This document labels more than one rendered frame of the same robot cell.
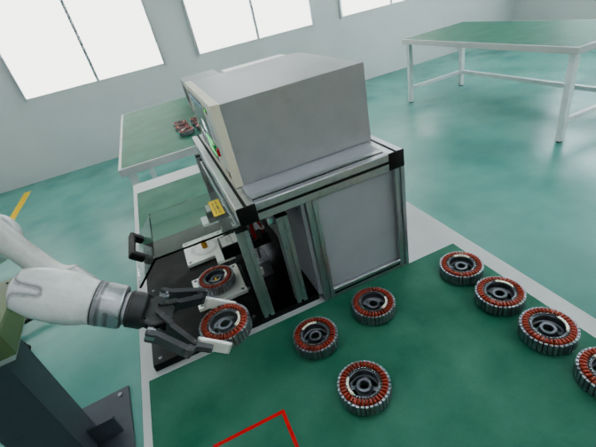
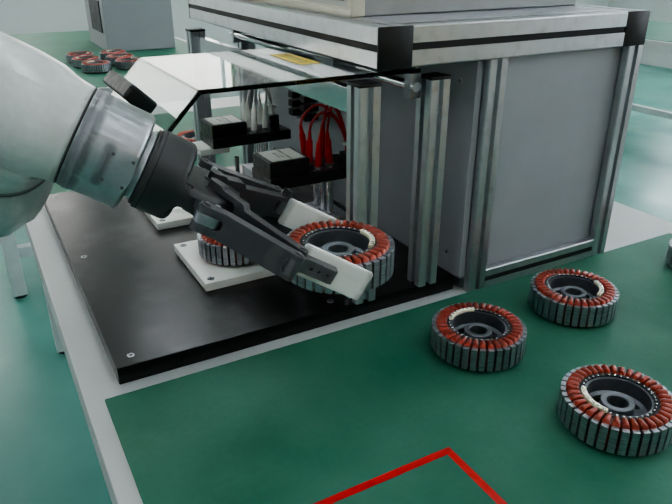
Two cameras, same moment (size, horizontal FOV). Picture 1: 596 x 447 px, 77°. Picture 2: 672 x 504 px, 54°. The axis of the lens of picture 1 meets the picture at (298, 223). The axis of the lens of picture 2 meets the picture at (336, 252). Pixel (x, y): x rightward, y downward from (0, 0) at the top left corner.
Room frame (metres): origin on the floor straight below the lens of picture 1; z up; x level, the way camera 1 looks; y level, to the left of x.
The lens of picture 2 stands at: (0.03, 0.34, 1.19)
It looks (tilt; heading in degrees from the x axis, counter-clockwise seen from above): 25 degrees down; 347
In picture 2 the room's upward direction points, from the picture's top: straight up
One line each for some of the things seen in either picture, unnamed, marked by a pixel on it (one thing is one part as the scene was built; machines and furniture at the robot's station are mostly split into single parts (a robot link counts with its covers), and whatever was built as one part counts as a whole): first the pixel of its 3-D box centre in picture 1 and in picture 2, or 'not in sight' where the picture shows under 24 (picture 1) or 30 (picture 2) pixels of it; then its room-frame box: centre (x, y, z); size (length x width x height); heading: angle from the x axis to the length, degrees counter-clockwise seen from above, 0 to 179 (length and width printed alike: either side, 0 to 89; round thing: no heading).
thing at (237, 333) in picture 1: (225, 325); (338, 255); (0.60, 0.20, 0.91); 0.11 x 0.11 x 0.04
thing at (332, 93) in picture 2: (217, 190); (259, 66); (1.06, 0.22, 1.03); 0.62 x 0.01 x 0.03; 16
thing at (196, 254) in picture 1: (205, 247); (188, 205); (1.15, 0.35, 0.78); 0.15 x 0.15 x 0.01; 16
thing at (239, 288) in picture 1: (219, 286); (237, 255); (0.92, 0.28, 0.78); 0.15 x 0.15 x 0.01; 16
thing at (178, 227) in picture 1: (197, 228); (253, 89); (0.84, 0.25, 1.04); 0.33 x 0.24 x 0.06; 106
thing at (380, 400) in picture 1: (364, 387); (616, 407); (0.48, -0.06, 0.77); 0.11 x 0.11 x 0.04
